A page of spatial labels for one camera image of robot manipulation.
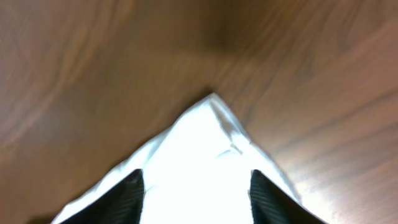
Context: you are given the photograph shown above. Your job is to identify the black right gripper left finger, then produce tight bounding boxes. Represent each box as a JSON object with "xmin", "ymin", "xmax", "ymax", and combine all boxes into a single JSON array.
[{"xmin": 62, "ymin": 169, "xmax": 144, "ymax": 224}]

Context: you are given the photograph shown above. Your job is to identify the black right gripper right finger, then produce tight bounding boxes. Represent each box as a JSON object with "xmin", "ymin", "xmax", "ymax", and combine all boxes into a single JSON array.
[{"xmin": 249, "ymin": 170, "xmax": 325, "ymax": 224}]

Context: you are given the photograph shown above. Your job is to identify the white printed t-shirt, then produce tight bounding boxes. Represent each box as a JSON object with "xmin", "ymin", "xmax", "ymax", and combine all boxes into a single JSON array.
[{"xmin": 54, "ymin": 93, "xmax": 300, "ymax": 223}]

